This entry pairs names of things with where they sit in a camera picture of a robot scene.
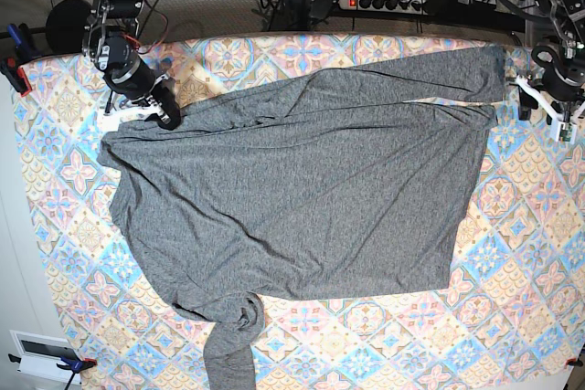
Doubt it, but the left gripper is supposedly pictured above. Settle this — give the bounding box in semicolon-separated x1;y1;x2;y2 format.
515;47;584;142

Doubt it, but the patterned tablecloth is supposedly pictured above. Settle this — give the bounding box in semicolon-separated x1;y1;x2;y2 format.
10;56;584;389

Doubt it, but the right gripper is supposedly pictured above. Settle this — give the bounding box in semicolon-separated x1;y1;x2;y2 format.
97;59;182;132

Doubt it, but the grey t-shirt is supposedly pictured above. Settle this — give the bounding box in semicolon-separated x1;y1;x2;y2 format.
98;46;505;389

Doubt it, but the red black clamp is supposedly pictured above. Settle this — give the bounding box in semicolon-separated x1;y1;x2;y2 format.
0;57;32;97

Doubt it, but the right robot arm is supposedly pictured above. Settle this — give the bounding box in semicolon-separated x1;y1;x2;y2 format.
82;0;181;131

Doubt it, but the white power strip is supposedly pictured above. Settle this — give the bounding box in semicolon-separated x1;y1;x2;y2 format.
338;0;427;15

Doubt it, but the round black stool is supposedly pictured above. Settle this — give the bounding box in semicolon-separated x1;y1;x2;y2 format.
45;0;93;56

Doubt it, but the blue clamp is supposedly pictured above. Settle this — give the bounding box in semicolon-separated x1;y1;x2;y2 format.
7;23;36;58

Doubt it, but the red clamp bottom right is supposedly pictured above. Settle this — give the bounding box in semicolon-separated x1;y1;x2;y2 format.
565;357;584;367

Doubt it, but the white wall box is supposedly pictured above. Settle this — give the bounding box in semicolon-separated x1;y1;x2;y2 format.
8;330;78;385

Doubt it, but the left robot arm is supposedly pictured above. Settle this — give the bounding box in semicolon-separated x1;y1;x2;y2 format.
514;0;584;144

